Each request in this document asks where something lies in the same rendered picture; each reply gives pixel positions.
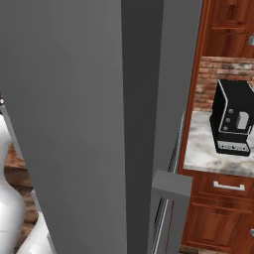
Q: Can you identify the grey fridge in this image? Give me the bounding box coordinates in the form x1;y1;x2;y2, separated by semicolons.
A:
120;0;166;254

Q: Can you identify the grey fridge door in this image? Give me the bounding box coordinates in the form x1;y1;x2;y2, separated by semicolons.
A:
0;0;129;254
148;0;203;177

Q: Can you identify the grey fridge drawer front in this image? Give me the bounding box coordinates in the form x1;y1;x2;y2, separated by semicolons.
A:
146;170;193;254

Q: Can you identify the black coffee machine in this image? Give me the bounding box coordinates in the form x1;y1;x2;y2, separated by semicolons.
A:
208;78;254;158

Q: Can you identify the brown wooden drawer front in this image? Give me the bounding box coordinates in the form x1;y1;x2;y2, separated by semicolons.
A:
193;171;254;200

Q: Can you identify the brown wooden base cupboard door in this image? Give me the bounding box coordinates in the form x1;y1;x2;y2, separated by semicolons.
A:
182;197;254;253

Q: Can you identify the silver fridge door handle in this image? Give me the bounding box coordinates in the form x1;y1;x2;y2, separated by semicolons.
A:
167;110;187;175

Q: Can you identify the silver fridge drawer handle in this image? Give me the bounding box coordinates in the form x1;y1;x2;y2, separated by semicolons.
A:
151;196;176;254

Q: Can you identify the brown wooden wall cupboard door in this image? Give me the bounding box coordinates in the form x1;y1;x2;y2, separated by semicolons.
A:
206;0;254;60

